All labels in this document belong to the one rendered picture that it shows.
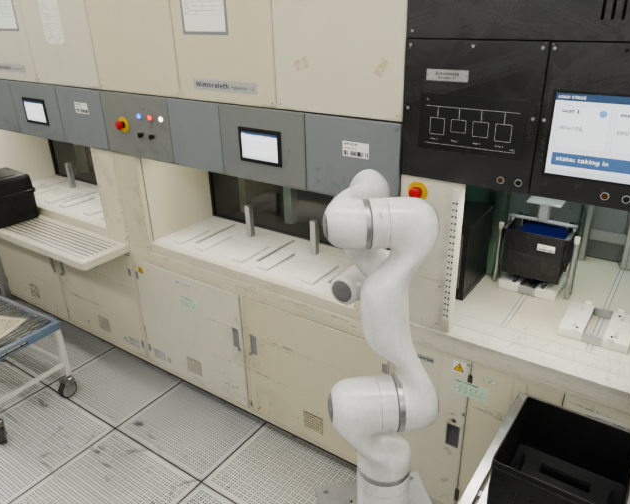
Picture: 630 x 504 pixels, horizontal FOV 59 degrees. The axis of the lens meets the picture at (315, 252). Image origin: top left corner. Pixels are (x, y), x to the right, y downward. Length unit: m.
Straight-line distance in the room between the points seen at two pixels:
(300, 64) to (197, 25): 0.47
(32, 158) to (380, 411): 3.35
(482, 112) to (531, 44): 0.21
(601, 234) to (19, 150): 3.40
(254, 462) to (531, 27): 2.06
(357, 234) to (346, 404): 0.35
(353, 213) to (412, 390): 0.38
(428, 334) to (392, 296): 0.89
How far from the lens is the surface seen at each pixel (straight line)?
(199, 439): 2.85
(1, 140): 4.03
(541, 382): 1.91
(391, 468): 1.28
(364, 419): 1.17
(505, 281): 2.26
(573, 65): 1.57
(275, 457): 2.71
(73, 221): 3.31
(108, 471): 2.83
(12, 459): 3.08
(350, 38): 1.80
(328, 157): 1.90
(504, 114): 1.62
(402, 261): 1.09
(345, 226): 1.05
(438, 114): 1.69
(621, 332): 2.07
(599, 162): 1.59
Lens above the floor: 1.92
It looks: 25 degrees down
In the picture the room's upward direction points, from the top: 2 degrees counter-clockwise
